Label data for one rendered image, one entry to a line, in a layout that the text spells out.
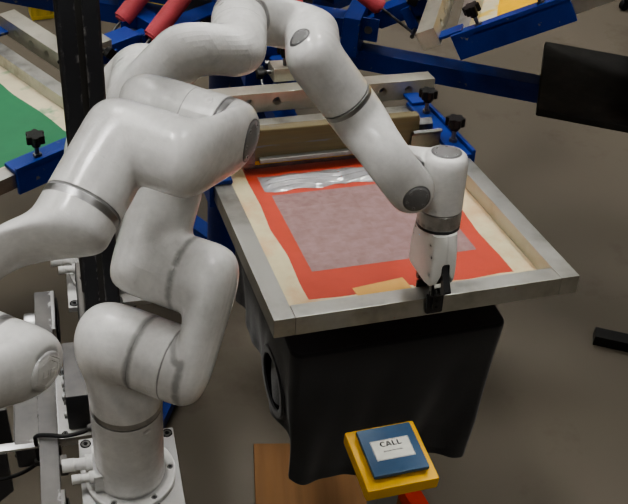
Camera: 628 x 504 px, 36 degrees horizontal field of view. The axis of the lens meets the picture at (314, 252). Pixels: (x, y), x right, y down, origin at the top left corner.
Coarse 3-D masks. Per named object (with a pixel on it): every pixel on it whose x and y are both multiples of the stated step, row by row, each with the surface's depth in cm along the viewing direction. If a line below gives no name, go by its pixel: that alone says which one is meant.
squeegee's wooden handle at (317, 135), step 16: (400, 112) 221; (416, 112) 222; (272, 128) 212; (288, 128) 213; (304, 128) 214; (320, 128) 215; (400, 128) 221; (416, 128) 222; (272, 144) 213; (288, 144) 214; (304, 144) 216; (320, 144) 217; (336, 144) 218; (256, 160) 214
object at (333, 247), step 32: (256, 192) 209; (288, 192) 209; (320, 192) 210; (288, 224) 198; (320, 224) 198; (352, 224) 199; (288, 256) 188; (320, 256) 188; (352, 256) 189; (384, 256) 189; (320, 288) 179
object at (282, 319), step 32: (224, 192) 201; (480, 192) 207; (512, 224) 195; (256, 256) 181; (544, 256) 185; (256, 288) 175; (416, 288) 174; (480, 288) 175; (512, 288) 177; (544, 288) 179; (576, 288) 181; (288, 320) 165; (320, 320) 167; (352, 320) 169; (384, 320) 172
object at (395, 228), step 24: (336, 168) 220; (360, 192) 210; (384, 216) 202; (408, 216) 203; (384, 240) 194; (408, 240) 195; (480, 240) 196; (408, 264) 187; (456, 264) 188; (480, 264) 188; (504, 264) 189
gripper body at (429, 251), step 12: (420, 228) 164; (420, 240) 167; (432, 240) 163; (444, 240) 163; (456, 240) 164; (420, 252) 168; (432, 252) 164; (444, 252) 164; (456, 252) 165; (420, 264) 169; (432, 264) 164; (444, 264) 165; (420, 276) 169; (432, 276) 165
